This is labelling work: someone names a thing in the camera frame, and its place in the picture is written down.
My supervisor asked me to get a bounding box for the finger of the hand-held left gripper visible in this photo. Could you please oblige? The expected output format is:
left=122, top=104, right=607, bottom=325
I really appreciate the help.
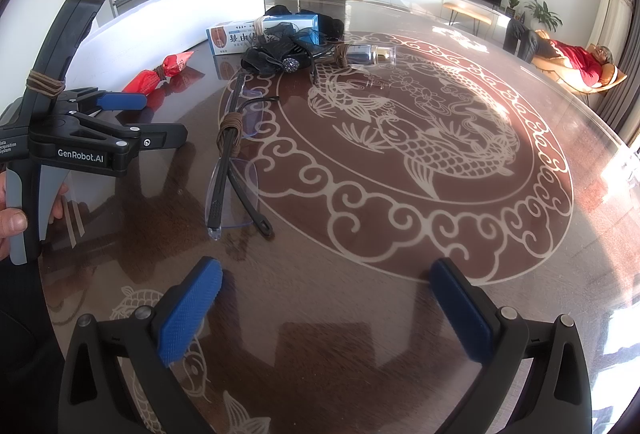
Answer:
left=67, top=111, right=189, bottom=153
left=65, top=86, right=149, bottom=113

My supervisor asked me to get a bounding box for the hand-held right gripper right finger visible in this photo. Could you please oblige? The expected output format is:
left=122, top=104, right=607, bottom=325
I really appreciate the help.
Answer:
left=429, top=258, right=593, bottom=434

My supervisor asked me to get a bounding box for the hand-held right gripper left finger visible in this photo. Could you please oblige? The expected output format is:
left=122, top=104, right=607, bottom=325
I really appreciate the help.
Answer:
left=59, top=256, right=223, bottom=434

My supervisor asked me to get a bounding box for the blue and white box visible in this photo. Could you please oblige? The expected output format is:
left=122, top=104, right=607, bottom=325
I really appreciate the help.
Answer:
left=206, top=14, right=320, bottom=57

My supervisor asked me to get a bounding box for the person's left forearm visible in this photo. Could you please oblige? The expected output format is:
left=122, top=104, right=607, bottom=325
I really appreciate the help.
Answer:
left=0, top=259, right=66, bottom=434

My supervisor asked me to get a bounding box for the brown patterned desktop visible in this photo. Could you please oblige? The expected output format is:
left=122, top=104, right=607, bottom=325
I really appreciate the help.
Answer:
left=37, top=0, right=640, bottom=434

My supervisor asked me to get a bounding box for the person's left hand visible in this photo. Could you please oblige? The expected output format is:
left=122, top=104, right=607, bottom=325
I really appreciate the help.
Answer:
left=0, top=171, right=71, bottom=261

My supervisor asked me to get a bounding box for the red tied packet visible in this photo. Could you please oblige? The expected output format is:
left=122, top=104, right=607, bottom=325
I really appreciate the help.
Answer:
left=121, top=51, right=195, bottom=95

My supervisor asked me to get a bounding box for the long white board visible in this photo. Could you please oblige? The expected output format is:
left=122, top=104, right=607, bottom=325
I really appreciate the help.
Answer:
left=75, top=0, right=265, bottom=82

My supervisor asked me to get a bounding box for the black lace bow clip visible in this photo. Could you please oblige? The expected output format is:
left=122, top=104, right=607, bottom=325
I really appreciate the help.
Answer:
left=241, top=24, right=326, bottom=75

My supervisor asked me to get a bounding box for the clear spray bottle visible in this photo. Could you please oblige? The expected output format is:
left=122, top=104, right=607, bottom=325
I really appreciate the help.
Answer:
left=332, top=42, right=398, bottom=67

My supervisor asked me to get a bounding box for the grey curtain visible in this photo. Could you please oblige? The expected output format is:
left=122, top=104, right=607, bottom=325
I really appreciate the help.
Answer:
left=597, top=58, right=640, bottom=147

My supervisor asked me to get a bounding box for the orange armchair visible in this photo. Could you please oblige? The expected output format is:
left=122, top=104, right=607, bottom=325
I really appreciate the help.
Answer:
left=530, top=30, right=628, bottom=94

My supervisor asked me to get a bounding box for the wooden bench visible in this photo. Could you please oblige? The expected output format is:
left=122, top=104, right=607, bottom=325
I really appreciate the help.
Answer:
left=442, top=2, right=493, bottom=34

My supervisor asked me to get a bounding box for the leafy potted plant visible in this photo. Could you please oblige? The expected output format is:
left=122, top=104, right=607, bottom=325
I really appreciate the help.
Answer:
left=522, top=0, right=563, bottom=32

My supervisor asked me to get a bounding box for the covered standing air conditioner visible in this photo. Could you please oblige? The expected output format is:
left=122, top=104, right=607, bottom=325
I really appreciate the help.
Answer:
left=587, top=0, right=636, bottom=64

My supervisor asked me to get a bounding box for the brown cord band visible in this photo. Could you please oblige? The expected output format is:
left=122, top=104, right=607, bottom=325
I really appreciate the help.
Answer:
left=26, top=70, right=67, bottom=98

